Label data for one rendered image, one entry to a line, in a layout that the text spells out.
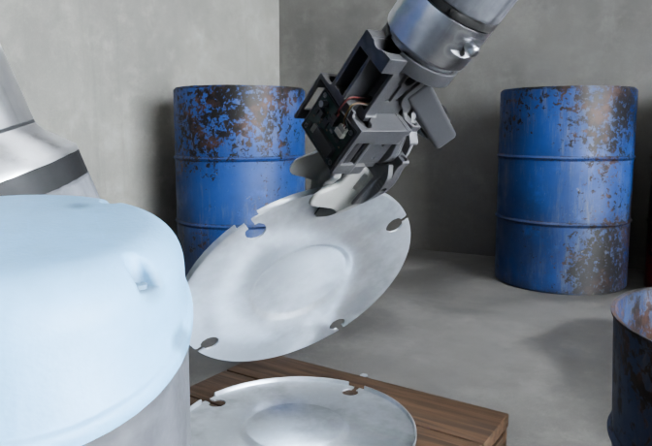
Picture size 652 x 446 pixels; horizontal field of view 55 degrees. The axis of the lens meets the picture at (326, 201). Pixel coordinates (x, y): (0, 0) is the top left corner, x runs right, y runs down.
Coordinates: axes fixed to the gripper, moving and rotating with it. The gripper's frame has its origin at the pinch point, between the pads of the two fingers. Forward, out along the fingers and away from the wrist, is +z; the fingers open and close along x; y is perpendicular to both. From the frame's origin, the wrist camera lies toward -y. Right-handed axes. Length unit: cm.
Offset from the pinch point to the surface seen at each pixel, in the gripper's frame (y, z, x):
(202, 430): 6.3, 30.7, 9.5
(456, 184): -246, 133, -99
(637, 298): -49, 3, 21
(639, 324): -49, 5, 24
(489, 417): -22.6, 16.2, 24.2
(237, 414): 0.8, 31.3, 8.9
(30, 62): -35, 122, -167
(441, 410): -19.7, 19.8, 20.5
